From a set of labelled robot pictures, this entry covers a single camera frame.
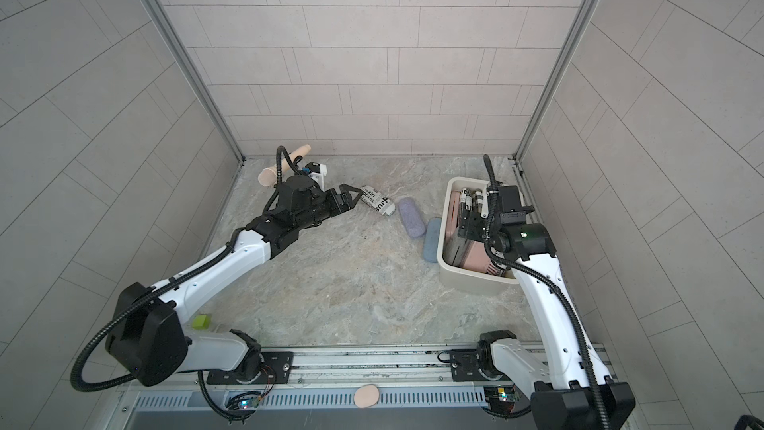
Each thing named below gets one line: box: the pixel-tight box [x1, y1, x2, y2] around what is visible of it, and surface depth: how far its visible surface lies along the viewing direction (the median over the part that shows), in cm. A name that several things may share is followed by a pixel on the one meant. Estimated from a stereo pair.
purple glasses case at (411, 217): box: [397, 197, 427, 238], surface depth 98 cm
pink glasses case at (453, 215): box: [445, 190, 461, 234], surface depth 86 cm
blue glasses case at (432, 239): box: [422, 216, 442, 263], surface depth 93 cm
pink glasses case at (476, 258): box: [460, 238, 502, 276], surface depth 80 cm
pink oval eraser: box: [354, 384, 380, 409], surface depth 68 cm
